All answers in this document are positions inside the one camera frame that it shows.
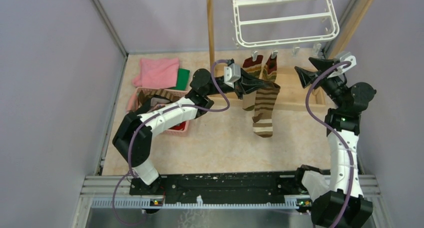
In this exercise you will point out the wooden rack base tray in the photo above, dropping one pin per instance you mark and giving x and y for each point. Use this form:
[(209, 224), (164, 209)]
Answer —
[(292, 95)]

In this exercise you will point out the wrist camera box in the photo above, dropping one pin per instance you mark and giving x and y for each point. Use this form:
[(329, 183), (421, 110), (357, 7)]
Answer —
[(232, 73), (348, 61)]

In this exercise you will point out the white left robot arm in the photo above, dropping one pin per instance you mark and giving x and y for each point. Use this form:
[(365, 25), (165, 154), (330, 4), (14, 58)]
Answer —
[(134, 136)]

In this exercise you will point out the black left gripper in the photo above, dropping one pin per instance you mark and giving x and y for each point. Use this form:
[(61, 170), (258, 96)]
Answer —
[(247, 83)]

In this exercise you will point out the left wooden rack post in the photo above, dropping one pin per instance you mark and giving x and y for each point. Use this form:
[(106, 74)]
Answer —
[(210, 30)]

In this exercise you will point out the wooden rack post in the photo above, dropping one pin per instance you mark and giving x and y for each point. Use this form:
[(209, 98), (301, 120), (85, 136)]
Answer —
[(210, 30), (350, 21)]

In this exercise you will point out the pink perforated basket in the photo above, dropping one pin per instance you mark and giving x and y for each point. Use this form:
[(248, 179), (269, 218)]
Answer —
[(161, 109)]

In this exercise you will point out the green cloth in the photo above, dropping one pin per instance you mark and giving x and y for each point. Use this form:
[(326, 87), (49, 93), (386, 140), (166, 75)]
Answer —
[(183, 76)]

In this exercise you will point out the pink towel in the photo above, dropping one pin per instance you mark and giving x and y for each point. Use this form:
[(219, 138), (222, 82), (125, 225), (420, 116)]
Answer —
[(157, 73)]

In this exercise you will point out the brown beige striped sock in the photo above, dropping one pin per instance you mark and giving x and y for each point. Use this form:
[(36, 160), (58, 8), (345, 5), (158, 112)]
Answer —
[(264, 104)]

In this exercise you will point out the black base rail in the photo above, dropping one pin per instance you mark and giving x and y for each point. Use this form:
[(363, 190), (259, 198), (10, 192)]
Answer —
[(284, 182)]

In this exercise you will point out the white cable duct strip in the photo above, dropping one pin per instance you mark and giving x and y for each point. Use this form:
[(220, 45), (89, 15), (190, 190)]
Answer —
[(291, 202)]

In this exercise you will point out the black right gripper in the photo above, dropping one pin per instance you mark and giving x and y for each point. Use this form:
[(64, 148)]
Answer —
[(306, 76)]

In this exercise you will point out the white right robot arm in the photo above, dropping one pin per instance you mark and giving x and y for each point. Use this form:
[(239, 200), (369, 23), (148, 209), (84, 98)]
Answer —
[(339, 202)]

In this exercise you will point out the right wooden rack post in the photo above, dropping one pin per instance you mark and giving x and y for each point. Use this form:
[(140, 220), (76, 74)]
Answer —
[(350, 21)]

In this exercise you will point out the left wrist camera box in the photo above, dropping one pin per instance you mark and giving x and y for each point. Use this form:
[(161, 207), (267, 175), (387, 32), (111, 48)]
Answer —
[(232, 73)]

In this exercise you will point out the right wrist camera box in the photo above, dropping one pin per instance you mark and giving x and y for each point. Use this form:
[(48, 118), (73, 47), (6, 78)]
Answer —
[(348, 61)]

